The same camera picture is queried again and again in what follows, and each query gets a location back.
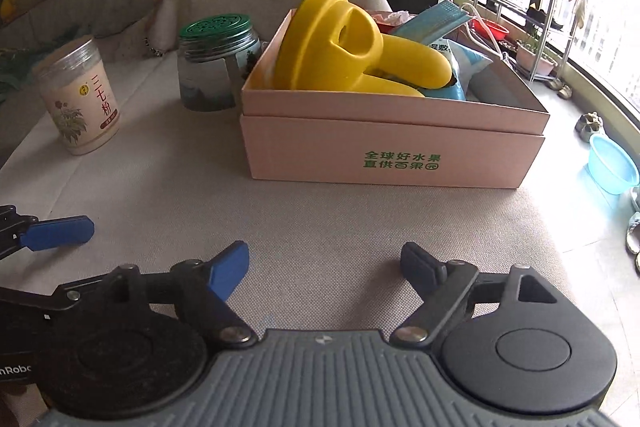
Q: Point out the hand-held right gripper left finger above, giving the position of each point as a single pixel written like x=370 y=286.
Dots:
x=227 y=269

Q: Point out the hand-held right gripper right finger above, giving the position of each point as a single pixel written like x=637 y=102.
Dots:
x=417 y=259

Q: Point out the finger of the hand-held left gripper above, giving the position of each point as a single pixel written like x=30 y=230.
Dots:
x=60 y=233
x=30 y=303

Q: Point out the pink cardboard box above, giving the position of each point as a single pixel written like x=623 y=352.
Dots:
x=390 y=142

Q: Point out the blue white cotton pad packet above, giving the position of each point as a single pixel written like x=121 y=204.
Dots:
x=465 y=67

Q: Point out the yellow rubber toy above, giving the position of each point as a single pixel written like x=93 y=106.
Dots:
x=320 y=52

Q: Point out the blue face mask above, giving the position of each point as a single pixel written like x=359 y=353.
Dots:
x=430 y=24

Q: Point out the small pink floral cloth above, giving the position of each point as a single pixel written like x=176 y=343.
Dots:
x=399 y=17

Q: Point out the clear plastic jar white powder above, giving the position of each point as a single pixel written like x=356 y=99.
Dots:
x=80 y=107

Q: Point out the green cloth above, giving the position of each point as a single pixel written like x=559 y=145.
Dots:
x=10 y=72

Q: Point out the glass jar green lid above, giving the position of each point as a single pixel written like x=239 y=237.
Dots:
x=210 y=72

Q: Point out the blue plastic basin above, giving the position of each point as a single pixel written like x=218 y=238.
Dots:
x=612 y=167

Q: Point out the potted plant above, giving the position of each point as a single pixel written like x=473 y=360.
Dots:
x=535 y=59

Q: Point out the yellow plush toy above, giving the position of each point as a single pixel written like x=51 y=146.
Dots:
x=5 y=4

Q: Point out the red plastic basin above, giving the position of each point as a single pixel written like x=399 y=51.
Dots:
x=492 y=30

